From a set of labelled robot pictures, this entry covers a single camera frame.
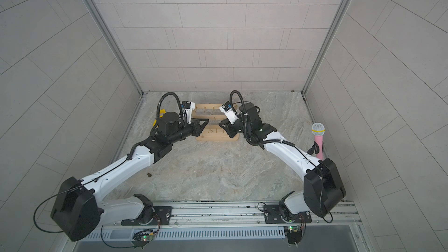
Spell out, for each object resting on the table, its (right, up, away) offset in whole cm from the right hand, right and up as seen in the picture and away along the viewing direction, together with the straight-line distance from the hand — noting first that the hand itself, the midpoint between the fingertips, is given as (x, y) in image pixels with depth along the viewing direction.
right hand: (221, 123), depth 79 cm
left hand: (-4, +1, -3) cm, 5 cm away
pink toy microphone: (+39, -2, -11) cm, 40 cm away
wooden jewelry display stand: (-5, -5, +9) cm, 12 cm away
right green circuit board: (+30, -44, -10) cm, 54 cm away
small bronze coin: (-34, -25, +2) cm, 42 cm away
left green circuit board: (-30, -42, -13) cm, 53 cm away
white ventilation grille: (-18, -42, -11) cm, 47 cm away
